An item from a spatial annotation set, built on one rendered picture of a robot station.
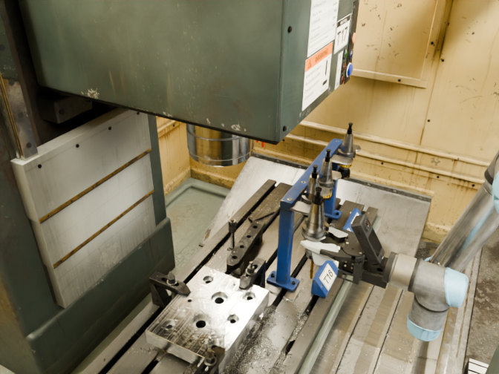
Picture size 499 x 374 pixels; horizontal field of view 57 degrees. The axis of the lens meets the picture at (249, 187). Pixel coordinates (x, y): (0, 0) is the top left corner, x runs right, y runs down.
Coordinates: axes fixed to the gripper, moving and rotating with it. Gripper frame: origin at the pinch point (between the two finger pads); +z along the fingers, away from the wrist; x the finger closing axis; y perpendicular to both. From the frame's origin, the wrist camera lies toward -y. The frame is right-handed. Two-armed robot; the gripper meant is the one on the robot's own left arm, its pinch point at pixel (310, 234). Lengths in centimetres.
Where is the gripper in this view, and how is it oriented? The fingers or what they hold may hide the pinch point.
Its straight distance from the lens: 112.6
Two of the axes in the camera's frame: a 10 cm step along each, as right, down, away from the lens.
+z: -8.8, -2.6, 3.9
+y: -0.1, 8.4, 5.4
